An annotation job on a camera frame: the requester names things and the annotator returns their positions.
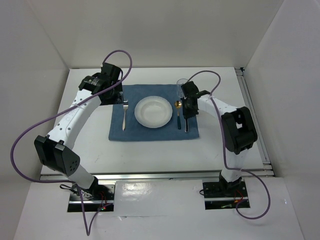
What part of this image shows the silver fork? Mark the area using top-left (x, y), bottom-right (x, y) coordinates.
top-left (122, 99), bottom-right (129, 131)

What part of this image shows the clear plastic cup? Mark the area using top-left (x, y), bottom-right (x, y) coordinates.
top-left (176, 78), bottom-right (188, 98)

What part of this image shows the gold spoon teal handle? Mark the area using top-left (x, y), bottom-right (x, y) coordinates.
top-left (174, 100), bottom-right (182, 130)

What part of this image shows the blue cloth placemat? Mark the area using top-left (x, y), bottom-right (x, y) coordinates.
top-left (108, 84), bottom-right (200, 142)

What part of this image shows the white ceramic plate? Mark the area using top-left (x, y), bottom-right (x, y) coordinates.
top-left (134, 96), bottom-right (173, 129)

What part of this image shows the silver knife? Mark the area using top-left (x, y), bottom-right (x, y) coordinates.
top-left (184, 118), bottom-right (189, 133)

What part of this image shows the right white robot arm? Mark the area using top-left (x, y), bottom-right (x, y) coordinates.
top-left (181, 81), bottom-right (258, 196)

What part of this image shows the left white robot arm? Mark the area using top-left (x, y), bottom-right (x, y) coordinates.
top-left (34, 71), bottom-right (123, 200)

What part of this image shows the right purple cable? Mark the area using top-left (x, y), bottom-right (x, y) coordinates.
top-left (186, 70), bottom-right (272, 220)

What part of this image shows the purple cable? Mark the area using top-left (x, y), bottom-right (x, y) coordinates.
top-left (10, 49), bottom-right (133, 237)
top-left (186, 70), bottom-right (272, 220)

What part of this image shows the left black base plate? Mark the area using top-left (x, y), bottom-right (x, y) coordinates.
top-left (59, 184), bottom-right (115, 213)

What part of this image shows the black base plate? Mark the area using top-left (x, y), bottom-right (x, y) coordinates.
top-left (199, 181), bottom-right (251, 210)
top-left (59, 184), bottom-right (115, 213)

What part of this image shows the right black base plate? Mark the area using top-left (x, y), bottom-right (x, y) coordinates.
top-left (199, 181), bottom-right (251, 210)

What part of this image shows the aluminium frame rail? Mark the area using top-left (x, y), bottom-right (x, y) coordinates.
top-left (234, 67), bottom-right (275, 177)

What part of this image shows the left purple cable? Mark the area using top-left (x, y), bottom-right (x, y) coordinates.
top-left (10, 49), bottom-right (133, 237)

